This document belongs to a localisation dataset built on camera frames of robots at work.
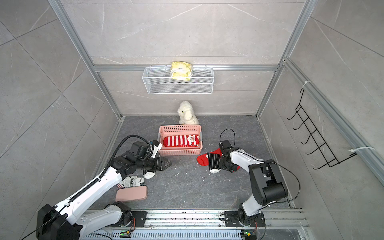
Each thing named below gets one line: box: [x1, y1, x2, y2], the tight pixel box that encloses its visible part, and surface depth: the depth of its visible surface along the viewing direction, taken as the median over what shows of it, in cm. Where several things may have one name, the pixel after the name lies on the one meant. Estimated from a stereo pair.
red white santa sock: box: [163, 134, 200, 148], surface depth 102 cm
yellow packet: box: [171, 61, 192, 81], surface depth 88 cm
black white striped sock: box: [142, 169, 156, 180], surface depth 90 cm
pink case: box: [115, 186, 148, 202], surface depth 81 cm
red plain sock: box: [196, 148, 223, 167], surface depth 97 cm
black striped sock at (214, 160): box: [207, 152, 221, 174], surface depth 95 cm
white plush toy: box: [177, 101, 199, 125], surface depth 100 cm
